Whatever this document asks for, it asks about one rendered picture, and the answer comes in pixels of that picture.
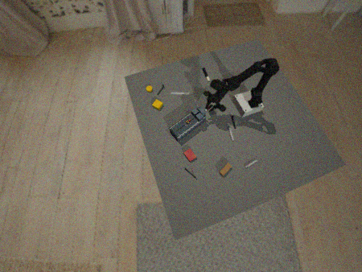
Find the red rectangular block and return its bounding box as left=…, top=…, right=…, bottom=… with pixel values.
left=184, top=149, right=196, bottom=162

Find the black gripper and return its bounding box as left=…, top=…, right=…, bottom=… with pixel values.
left=204, top=90, right=227, bottom=112

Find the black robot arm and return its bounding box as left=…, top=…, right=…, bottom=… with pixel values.
left=209, top=58, right=279, bottom=109

